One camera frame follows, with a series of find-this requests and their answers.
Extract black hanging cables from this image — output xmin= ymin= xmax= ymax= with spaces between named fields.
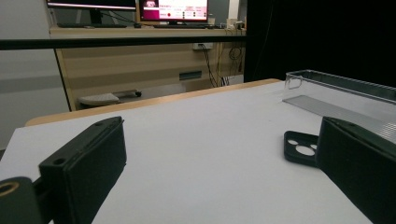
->
xmin=199 ymin=29 xmax=247 ymax=88

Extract black phone case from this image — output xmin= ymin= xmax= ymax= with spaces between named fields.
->
xmin=283 ymin=130 xmax=320 ymax=168

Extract light wooden office desk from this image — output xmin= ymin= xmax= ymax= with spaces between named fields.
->
xmin=49 ymin=25 xmax=247 ymax=112

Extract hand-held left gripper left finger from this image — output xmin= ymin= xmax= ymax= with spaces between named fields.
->
xmin=38 ymin=116 xmax=128 ymax=224

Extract dark computer monitor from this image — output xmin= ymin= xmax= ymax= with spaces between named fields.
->
xmin=46 ymin=0 xmax=137 ymax=25

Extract grey-blue desk cable slot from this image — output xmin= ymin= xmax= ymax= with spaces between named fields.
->
xmin=178 ymin=70 xmax=204 ymax=81

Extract grey chair base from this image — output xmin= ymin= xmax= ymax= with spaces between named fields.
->
xmin=77 ymin=89 xmax=143 ymax=107

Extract clear plastic storage box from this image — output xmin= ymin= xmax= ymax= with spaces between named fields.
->
xmin=282 ymin=69 xmax=396 ymax=146

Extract white power strip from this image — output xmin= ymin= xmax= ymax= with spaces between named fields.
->
xmin=191 ymin=42 xmax=215 ymax=51

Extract black curtain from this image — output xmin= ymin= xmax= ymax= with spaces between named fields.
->
xmin=243 ymin=0 xmax=396 ymax=89

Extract computer monitor with pink screen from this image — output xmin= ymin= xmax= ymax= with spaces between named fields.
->
xmin=138 ymin=0 xmax=209 ymax=26

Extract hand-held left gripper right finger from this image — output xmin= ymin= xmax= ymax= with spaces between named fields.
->
xmin=315 ymin=116 xmax=396 ymax=224

